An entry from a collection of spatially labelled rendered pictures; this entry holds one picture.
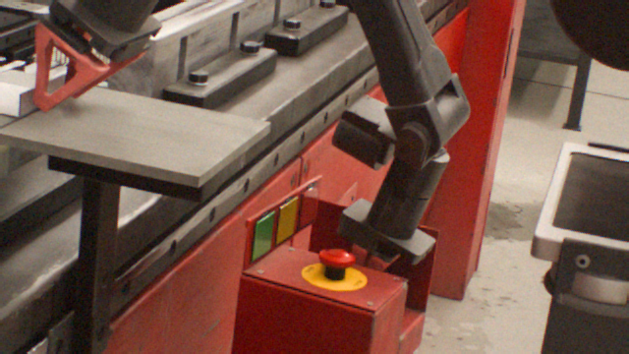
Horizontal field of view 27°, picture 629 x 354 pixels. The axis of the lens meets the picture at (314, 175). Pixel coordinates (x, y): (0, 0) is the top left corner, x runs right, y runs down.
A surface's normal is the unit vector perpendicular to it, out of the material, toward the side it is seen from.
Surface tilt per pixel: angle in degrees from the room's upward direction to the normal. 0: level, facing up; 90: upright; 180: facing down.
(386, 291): 0
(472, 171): 90
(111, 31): 28
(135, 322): 90
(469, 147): 90
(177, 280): 90
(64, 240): 0
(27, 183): 0
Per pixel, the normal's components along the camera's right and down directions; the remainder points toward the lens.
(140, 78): -0.28, 0.27
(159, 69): 0.95, 0.20
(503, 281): 0.12, -0.94
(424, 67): 0.74, -0.04
